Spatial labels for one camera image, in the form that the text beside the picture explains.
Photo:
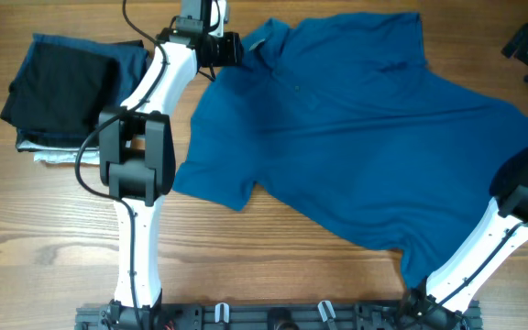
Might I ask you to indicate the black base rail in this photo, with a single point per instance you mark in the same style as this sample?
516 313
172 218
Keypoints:
378 315

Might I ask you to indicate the black folded garment underneath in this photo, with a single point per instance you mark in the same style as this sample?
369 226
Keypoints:
130 44

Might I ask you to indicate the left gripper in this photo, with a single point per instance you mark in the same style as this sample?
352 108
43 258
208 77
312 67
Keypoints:
234 49

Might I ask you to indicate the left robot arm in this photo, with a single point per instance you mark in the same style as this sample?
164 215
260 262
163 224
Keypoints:
137 162

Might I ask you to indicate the white folded garment at bottom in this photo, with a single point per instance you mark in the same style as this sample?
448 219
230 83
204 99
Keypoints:
53 155

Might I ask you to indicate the black folded garment on top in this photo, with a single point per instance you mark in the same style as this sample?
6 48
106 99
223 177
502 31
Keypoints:
60 90

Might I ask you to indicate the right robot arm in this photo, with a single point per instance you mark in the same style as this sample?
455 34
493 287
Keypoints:
445 300

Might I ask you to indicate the blue polo shirt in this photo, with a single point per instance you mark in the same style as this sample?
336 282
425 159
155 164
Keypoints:
341 119

